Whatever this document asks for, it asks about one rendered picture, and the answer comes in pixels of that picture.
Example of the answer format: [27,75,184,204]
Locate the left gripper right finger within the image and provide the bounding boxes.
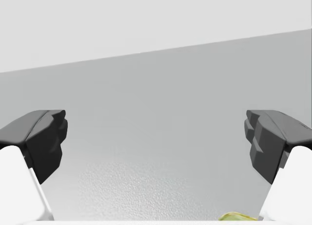
[244,109,312,222]

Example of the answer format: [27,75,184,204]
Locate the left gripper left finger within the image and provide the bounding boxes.
[0,109,69,222]

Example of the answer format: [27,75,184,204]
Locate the yellow-green rounded object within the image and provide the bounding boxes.
[217,211,264,222]

